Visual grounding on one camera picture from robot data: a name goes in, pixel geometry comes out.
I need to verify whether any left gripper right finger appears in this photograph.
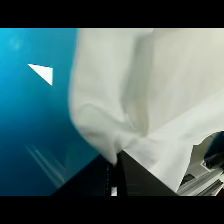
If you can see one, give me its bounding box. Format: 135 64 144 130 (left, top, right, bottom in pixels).
116 149 179 197

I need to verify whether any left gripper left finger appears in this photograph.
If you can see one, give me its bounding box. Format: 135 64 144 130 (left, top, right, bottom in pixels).
51 154 113 197

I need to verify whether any white shirt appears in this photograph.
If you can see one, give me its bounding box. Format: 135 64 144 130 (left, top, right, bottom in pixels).
68 28 224 193

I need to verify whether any silver frame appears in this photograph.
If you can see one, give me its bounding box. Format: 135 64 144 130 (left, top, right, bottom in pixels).
176 134 224 197

